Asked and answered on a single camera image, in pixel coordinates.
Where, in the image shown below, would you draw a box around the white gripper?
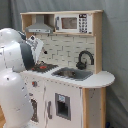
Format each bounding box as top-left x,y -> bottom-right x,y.
27,35 -> 44,63

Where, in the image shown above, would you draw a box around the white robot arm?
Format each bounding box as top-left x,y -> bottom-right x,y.
0,28 -> 43,128

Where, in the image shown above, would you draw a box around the wooden toy kitchen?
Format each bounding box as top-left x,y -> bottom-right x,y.
21,10 -> 115,128

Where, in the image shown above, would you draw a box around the grey range hood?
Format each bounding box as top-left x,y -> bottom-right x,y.
25,15 -> 54,34

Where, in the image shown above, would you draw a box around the black stovetop red burners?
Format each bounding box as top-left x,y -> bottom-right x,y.
32,62 -> 56,73

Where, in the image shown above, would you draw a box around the red right stove knob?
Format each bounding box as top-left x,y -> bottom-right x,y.
32,81 -> 38,87

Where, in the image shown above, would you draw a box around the grey toy sink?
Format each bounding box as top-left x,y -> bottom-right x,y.
52,67 -> 92,81

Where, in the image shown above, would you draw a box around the white toy microwave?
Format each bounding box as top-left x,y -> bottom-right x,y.
55,14 -> 93,34

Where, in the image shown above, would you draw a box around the black toy faucet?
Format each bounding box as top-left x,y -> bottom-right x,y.
75,50 -> 95,71

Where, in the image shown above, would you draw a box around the toy oven door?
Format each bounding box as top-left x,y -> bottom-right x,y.
31,99 -> 38,122

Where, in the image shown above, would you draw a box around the white cabinet door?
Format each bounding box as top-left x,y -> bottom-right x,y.
46,81 -> 82,128

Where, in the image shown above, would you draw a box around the grey curtain backdrop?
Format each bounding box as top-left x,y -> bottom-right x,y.
0,0 -> 128,128

